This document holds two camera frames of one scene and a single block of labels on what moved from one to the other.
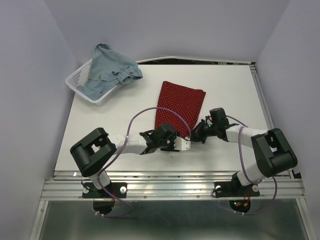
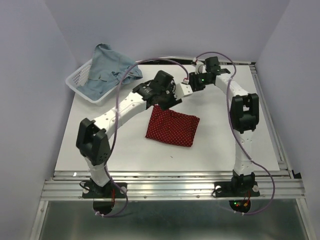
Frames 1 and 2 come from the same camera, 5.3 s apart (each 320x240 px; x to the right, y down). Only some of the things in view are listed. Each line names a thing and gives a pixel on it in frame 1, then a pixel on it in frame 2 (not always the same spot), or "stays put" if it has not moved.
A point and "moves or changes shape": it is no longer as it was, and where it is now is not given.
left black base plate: x=118 y=190 stays put
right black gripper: x=196 y=134 → x=193 y=83
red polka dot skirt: x=187 y=102 moves or changes shape
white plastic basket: x=79 y=77 stays put
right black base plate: x=235 y=189 stays put
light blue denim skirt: x=109 y=69 stays put
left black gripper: x=171 y=148 → x=173 y=102
